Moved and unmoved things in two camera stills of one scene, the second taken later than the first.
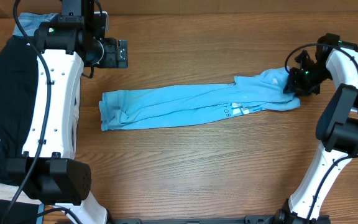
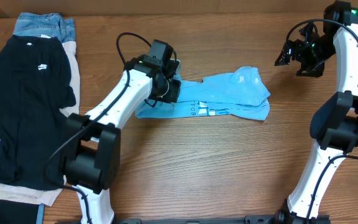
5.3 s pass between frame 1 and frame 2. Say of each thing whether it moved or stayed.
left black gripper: moved
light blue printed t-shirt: moved
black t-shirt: stayed
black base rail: stayed
